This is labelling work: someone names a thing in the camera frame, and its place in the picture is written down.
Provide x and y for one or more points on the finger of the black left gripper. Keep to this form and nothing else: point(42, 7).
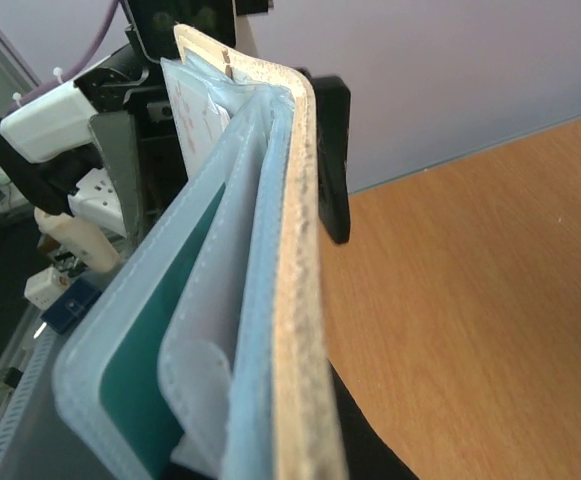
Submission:
point(333, 104)

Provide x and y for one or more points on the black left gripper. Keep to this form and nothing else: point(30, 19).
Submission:
point(134, 132)

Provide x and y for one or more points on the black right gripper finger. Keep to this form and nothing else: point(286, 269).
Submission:
point(368, 457)

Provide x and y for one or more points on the white card orange logo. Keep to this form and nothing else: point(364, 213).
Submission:
point(198, 119)

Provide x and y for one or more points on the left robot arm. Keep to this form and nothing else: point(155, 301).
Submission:
point(45, 145)

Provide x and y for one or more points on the teal card in holder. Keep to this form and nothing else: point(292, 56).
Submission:
point(129, 392)

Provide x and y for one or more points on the white power strip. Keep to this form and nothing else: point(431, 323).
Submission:
point(96, 201)

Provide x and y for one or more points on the blue box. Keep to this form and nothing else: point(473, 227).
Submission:
point(72, 306)

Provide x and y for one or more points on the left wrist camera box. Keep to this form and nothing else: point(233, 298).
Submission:
point(152, 22)

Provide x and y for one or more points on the grey slotted cable duct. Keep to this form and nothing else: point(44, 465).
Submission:
point(31, 435)

